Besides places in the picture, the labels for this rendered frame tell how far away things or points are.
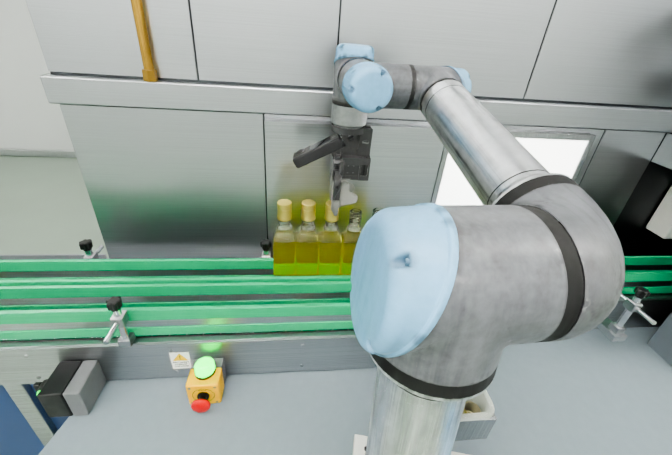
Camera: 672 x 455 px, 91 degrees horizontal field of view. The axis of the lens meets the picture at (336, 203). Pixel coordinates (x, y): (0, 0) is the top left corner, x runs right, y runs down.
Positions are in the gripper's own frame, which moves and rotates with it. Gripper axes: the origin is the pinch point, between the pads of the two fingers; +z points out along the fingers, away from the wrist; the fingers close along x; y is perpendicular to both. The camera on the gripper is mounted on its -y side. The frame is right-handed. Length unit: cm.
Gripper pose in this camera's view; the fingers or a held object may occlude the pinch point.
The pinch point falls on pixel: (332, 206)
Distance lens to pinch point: 79.1
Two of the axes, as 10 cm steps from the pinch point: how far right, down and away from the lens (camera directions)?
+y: 9.9, 0.2, 1.1
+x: -0.9, -4.8, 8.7
